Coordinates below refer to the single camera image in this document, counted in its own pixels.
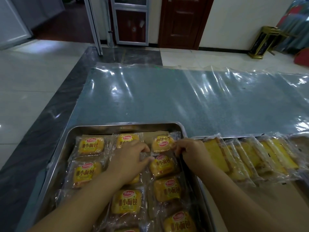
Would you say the person's left hand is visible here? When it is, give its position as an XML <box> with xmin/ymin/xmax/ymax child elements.
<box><xmin>105</xmin><ymin>140</ymin><xmax>155</xmax><ymax>187</ymax></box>

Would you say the silver metal tray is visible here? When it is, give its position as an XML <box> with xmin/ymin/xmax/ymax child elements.
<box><xmin>190</xmin><ymin>133</ymin><xmax>309</xmax><ymax>232</ymax></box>
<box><xmin>16</xmin><ymin>122</ymin><xmax>216</xmax><ymax>232</ymax></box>

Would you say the pile of wrapped yellow breads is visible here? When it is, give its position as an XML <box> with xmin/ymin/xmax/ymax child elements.
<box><xmin>55</xmin><ymin>132</ymin><xmax>202</xmax><ymax>232</ymax></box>

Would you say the colourful hanging fabric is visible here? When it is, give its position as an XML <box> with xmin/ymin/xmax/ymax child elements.
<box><xmin>272</xmin><ymin>0</ymin><xmax>309</xmax><ymax>55</ymax></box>

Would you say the yellow small bread packet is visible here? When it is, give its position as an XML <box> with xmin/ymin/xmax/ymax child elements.
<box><xmin>150</xmin><ymin>133</ymin><xmax>181</xmax><ymax>154</ymax></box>

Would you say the person's left forearm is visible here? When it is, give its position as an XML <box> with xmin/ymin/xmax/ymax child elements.
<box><xmin>25</xmin><ymin>172</ymin><xmax>127</xmax><ymax>232</ymax></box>

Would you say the white sliding door frame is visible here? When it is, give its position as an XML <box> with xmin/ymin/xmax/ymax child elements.
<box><xmin>83</xmin><ymin>0</ymin><xmax>104</xmax><ymax>56</ymax></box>

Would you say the person's right hand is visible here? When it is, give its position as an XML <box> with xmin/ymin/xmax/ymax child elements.
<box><xmin>172</xmin><ymin>138</ymin><xmax>211</xmax><ymax>172</ymax></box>

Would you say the row of wrapped cake slices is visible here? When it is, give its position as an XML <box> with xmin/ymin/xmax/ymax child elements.
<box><xmin>193</xmin><ymin>133</ymin><xmax>309</xmax><ymax>189</ymax></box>

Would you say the white framed glass door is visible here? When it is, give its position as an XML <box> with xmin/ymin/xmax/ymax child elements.
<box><xmin>111</xmin><ymin>0</ymin><xmax>150</xmax><ymax>46</ymax></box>

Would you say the person's right forearm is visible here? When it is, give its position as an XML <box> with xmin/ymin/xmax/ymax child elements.
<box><xmin>193</xmin><ymin>164</ymin><xmax>294</xmax><ymax>232</ymax></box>

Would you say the brown paper tray liner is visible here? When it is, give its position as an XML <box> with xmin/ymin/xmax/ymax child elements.
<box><xmin>205</xmin><ymin>177</ymin><xmax>309</xmax><ymax>232</ymax></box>

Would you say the clear plastic sheet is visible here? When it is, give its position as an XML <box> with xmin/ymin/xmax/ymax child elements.
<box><xmin>69</xmin><ymin>62</ymin><xmax>309</xmax><ymax>143</ymax></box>

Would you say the gold and black bin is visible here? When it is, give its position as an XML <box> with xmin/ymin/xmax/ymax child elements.
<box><xmin>248</xmin><ymin>26</ymin><xmax>282</xmax><ymax>60</ymax></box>

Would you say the dark brown wooden door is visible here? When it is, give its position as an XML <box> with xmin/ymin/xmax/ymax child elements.
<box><xmin>158</xmin><ymin>0</ymin><xmax>215</xmax><ymax>50</ymax></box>

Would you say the red bag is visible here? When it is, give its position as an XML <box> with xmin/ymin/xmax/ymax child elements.
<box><xmin>293</xmin><ymin>48</ymin><xmax>309</xmax><ymax>68</ymax></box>

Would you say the white panel door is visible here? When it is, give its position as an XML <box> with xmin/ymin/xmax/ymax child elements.
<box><xmin>0</xmin><ymin>0</ymin><xmax>33</xmax><ymax>50</ymax></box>

